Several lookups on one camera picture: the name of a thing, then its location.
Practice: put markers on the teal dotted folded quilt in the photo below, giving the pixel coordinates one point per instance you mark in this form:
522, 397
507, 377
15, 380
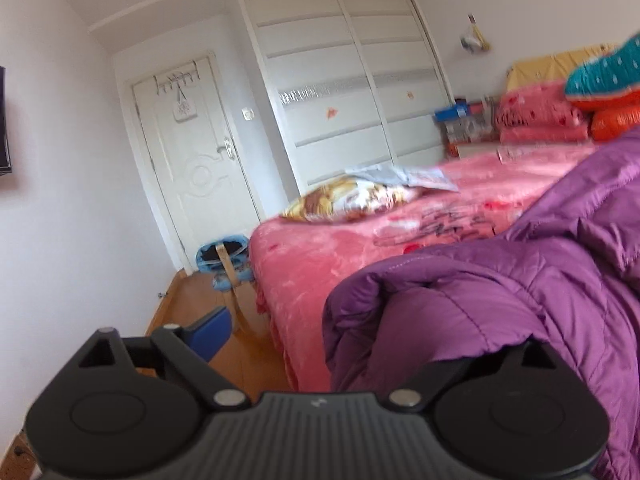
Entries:
605, 75

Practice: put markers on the wooden stand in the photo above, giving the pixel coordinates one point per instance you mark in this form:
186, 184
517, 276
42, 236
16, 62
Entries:
229, 272

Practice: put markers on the clear plastic bag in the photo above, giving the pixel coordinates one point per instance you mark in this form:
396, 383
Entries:
420, 177

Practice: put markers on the yellow headboard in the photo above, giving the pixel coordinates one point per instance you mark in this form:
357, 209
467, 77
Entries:
540, 67

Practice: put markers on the white hanging ornament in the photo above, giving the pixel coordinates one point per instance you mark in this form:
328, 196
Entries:
184, 109

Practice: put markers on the over-door hook rack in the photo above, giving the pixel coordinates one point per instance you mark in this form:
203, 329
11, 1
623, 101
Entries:
175, 79

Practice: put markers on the orange folded quilt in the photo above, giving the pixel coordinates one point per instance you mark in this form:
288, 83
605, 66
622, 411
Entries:
615, 122

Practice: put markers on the black wall television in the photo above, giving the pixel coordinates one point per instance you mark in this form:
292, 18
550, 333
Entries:
4, 120

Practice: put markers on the wall lamp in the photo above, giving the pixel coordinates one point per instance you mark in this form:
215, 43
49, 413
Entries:
472, 40

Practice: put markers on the blue fabric basket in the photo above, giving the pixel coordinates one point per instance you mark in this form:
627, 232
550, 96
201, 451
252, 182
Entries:
239, 254

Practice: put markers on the small clear packet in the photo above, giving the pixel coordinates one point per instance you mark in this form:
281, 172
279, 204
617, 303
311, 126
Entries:
510, 152

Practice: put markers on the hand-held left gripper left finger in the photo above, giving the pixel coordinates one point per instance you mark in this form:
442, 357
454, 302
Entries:
215, 329

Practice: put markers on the pink folded quilt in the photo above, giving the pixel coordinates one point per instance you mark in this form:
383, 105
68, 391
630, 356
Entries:
535, 110

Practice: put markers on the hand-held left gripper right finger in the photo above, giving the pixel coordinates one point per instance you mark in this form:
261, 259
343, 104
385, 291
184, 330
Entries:
450, 376

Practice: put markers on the white door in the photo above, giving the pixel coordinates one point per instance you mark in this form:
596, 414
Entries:
200, 170

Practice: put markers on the pink printed bed blanket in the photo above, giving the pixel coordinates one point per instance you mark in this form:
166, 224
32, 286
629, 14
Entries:
310, 260

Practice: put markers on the blue box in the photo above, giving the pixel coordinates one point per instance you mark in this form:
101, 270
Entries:
450, 112

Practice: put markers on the white light switch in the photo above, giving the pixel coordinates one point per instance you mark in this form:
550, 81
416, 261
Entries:
248, 113

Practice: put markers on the purple down jacket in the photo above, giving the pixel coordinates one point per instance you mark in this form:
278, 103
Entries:
500, 285

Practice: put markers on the white nightstand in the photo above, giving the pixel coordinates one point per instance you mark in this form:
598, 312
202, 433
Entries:
470, 151

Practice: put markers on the yellow printed pillow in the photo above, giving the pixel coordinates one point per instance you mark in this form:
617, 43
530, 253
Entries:
345, 200

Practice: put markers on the white sliding wardrobe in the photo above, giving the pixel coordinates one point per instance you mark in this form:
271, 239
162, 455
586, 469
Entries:
325, 85

